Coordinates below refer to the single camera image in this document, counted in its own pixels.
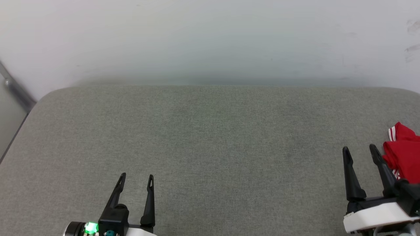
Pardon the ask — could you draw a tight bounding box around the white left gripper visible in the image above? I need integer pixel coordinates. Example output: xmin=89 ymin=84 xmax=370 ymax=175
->
xmin=105 ymin=172 xmax=158 ymax=236

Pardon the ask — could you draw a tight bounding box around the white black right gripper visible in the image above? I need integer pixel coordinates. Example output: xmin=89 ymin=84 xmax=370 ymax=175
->
xmin=342 ymin=144 xmax=414 ymax=234

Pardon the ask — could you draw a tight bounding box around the red basketball jersey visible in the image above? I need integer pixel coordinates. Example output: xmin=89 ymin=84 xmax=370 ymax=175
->
xmin=382 ymin=122 xmax=420 ymax=185

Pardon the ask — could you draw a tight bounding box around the grey metal bar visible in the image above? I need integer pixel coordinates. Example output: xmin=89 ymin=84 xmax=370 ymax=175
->
xmin=0 ymin=61 xmax=37 ymax=113

